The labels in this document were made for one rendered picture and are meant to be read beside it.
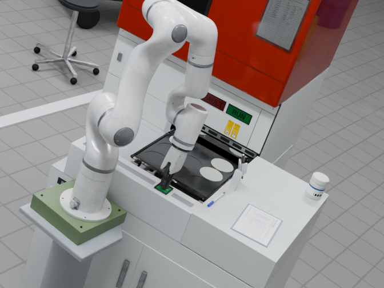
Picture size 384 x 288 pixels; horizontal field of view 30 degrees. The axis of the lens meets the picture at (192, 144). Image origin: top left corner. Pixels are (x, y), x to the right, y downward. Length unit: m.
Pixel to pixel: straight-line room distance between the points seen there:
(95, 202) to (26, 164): 1.82
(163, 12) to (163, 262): 0.99
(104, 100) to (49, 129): 2.31
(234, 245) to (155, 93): 0.97
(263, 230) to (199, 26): 0.80
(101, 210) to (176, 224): 0.28
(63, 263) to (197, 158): 0.76
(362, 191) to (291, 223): 2.63
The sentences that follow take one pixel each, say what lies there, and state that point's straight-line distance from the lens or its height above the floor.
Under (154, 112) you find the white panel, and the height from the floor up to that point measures 0.90.
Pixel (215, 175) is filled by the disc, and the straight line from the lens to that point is 2.99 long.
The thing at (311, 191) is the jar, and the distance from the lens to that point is 2.97.
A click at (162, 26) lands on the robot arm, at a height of 1.63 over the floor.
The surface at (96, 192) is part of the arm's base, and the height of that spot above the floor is 0.98.
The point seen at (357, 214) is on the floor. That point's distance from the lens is 5.07.
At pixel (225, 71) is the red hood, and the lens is 3.01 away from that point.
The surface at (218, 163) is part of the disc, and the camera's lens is 3.09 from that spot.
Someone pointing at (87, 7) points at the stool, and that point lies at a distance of 5.22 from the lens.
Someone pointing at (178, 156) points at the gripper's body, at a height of 1.12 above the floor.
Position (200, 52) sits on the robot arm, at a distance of 2.39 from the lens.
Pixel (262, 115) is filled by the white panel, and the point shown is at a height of 1.14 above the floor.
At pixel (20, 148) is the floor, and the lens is 4.47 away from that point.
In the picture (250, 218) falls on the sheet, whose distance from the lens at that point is 2.69.
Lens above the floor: 2.41
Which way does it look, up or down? 29 degrees down
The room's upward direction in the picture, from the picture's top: 20 degrees clockwise
